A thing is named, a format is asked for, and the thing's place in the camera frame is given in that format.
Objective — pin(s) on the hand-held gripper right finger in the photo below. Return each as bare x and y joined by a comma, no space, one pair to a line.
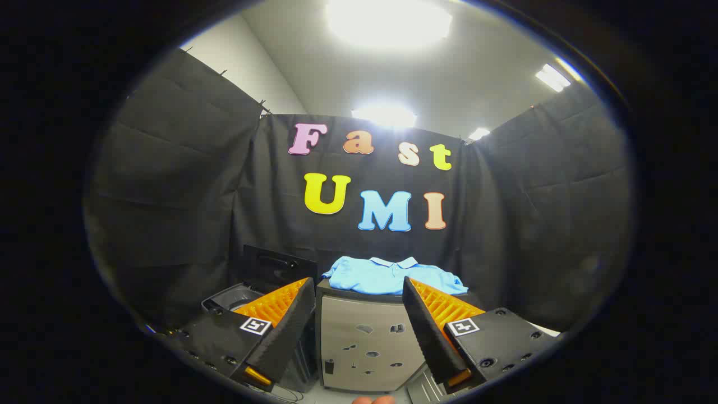
429,336

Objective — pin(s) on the small ceiling light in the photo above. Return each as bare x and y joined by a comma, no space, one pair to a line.
479,133

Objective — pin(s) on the dark washing machine lid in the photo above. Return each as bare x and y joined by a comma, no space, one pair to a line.
275,266

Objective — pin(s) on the large round ceiling light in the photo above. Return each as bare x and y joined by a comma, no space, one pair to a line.
387,22

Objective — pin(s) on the grey cabinet with dark top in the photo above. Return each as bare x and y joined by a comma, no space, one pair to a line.
348,314

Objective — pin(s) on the oval ceiling light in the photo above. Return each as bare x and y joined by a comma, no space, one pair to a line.
385,115

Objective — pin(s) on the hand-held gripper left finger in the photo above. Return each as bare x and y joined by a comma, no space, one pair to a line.
283,336

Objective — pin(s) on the rectangular ceiling light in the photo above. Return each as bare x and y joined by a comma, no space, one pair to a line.
552,77

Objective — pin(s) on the black washing machine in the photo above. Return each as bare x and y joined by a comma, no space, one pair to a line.
230,297

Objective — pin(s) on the light blue polo shirt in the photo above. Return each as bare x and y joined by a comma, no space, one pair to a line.
387,275

